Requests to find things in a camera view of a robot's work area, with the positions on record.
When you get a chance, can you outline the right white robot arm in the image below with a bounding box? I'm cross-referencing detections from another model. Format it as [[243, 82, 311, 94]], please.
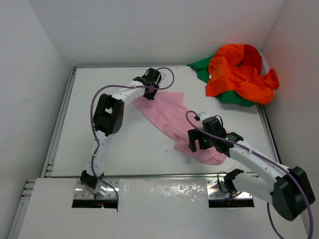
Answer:
[[187, 113, 316, 221]]

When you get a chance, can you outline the white front cover panel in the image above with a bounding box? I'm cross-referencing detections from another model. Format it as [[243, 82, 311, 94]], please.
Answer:
[[14, 177, 310, 239]]

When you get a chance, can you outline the green t shirt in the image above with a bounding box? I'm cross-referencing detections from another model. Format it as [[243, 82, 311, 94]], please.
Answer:
[[187, 55, 255, 107]]

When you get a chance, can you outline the pink t shirt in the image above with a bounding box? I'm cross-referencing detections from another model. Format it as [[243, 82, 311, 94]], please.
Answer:
[[133, 91, 227, 165]]

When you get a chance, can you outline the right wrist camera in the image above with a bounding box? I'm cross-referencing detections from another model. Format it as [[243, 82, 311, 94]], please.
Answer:
[[195, 112, 209, 122]]

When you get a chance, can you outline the orange t shirt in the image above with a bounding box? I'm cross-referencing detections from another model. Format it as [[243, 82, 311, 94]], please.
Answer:
[[205, 44, 279, 105]]

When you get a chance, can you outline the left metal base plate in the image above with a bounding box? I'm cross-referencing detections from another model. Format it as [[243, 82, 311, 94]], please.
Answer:
[[73, 180, 119, 200]]

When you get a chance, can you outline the metal base plate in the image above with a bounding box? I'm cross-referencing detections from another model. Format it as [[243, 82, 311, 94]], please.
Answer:
[[73, 180, 119, 200], [206, 177, 253, 200]]

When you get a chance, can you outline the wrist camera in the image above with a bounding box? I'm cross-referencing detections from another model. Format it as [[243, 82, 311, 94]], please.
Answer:
[[195, 112, 209, 122], [157, 72, 166, 84]]

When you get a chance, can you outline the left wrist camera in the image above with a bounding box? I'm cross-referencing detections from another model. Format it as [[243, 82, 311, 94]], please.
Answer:
[[157, 72, 166, 84]]

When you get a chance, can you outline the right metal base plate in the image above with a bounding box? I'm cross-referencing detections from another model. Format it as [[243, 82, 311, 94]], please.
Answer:
[[206, 177, 253, 200]]

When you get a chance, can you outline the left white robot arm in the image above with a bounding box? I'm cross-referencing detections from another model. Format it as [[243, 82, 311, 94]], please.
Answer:
[[80, 68, 162, 191]]

